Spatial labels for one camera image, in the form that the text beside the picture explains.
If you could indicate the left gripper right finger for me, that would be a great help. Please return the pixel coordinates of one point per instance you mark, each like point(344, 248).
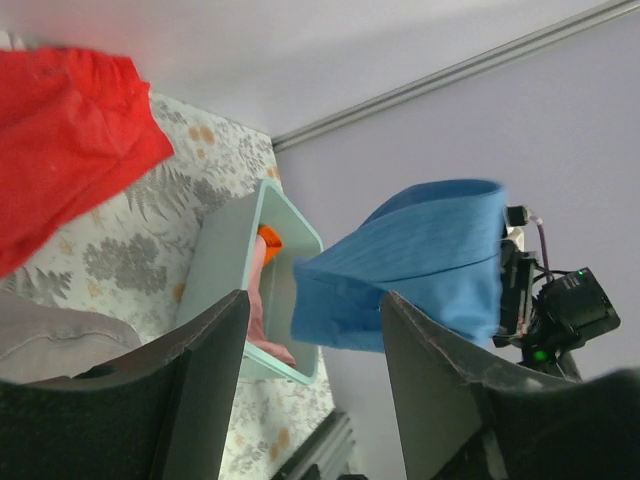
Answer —
point(465, 413)

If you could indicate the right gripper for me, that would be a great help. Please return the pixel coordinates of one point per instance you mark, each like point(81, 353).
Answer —
point(518, 323)

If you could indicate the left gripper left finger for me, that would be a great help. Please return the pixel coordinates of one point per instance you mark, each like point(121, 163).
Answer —
point(161, 411)

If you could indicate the blue bucket hat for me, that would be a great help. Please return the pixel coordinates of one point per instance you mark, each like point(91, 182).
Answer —
point(436, 244)

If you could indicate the grey bucket hat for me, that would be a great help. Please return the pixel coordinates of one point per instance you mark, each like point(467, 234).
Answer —
point(40, 342)

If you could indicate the teal plastic bin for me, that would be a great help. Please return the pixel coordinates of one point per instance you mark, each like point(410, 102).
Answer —
point(221, 263)

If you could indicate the red cloth hat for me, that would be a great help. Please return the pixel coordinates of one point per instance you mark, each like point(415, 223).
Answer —
point(76, 130)

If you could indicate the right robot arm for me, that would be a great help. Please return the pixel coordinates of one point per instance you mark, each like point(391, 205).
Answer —
point(547, 314)

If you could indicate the pink hat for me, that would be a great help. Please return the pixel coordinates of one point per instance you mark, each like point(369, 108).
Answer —
point(256, 333)

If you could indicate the floral table mat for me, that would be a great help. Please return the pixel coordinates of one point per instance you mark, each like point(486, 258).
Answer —
point(129, 258)

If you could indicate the orange hat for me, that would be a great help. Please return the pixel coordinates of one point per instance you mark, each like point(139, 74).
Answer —
point(273, 242)

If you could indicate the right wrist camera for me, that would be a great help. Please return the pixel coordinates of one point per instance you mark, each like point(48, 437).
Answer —
point(516, 218)

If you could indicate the aluminium rail frame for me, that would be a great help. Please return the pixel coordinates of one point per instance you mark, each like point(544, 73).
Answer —
point(327, 454)

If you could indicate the right corner aluminium post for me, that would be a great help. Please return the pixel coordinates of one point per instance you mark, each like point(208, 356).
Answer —
point(477, 65)

